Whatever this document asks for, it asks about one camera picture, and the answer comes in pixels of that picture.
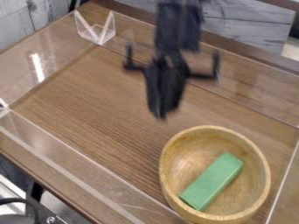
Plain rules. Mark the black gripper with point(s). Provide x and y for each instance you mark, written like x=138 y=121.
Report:
x=178 y=32

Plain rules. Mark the green rectangular block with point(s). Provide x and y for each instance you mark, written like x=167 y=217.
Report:
x=210 y=184

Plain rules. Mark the brown wooden bowl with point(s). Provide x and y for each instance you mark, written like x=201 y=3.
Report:
x=187 y=155

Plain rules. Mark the black table leg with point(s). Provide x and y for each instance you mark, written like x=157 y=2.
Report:
x=34 y=195

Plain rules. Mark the clear acrylic corner bracket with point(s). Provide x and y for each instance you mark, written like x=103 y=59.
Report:
x=99 y=34

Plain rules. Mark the clear acrylic tray wall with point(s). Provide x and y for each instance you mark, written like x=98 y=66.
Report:
x=94 y=151

